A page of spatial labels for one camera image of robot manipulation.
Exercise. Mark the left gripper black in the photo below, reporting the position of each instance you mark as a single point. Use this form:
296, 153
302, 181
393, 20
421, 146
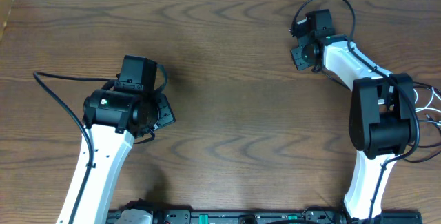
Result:
165, 112

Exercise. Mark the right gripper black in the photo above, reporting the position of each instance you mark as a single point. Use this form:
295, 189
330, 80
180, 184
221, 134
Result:
297, 52

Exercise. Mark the cardboard box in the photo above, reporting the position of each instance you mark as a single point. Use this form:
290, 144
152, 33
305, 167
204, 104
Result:
5, 10

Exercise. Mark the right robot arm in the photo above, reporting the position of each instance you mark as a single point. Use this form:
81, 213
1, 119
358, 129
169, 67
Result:
382, 119

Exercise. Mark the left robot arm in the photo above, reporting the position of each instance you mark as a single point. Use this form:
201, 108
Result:
114, 122

